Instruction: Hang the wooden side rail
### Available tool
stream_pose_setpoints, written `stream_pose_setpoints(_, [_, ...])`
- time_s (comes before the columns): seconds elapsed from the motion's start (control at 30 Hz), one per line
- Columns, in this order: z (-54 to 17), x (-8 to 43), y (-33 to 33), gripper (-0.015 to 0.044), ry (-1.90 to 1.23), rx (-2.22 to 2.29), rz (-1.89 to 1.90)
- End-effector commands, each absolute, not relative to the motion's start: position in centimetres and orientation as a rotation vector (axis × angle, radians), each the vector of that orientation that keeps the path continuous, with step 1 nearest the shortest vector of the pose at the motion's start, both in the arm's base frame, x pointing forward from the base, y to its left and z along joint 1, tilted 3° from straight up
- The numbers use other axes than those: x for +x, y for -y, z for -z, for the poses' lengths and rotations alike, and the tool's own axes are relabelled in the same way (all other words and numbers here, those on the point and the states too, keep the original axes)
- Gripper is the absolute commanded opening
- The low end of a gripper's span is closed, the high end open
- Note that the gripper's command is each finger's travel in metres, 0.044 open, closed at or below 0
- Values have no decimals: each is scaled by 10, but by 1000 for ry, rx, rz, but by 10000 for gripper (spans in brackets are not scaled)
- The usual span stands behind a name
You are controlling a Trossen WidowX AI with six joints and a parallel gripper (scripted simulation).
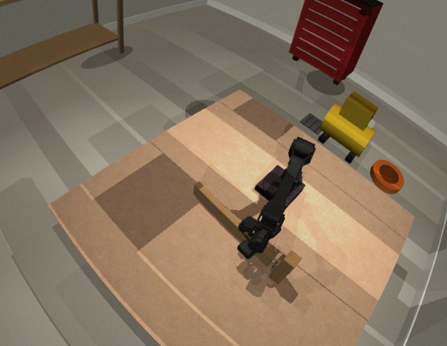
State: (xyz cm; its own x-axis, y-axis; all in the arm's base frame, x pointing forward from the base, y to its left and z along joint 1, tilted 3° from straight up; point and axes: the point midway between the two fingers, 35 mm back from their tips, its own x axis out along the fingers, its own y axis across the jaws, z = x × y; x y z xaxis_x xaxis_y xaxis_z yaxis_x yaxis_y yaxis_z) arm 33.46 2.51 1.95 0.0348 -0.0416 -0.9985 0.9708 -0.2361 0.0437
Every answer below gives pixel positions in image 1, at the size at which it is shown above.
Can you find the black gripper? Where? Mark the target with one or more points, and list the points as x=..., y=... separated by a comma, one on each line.
x=245, y=250

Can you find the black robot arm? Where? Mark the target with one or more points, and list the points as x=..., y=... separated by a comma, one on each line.
x=300, y=154

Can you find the wooden rail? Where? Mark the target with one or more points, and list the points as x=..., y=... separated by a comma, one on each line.
x=229, y=220

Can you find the brown wooden post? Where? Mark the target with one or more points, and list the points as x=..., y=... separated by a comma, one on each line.
x=285, y=267

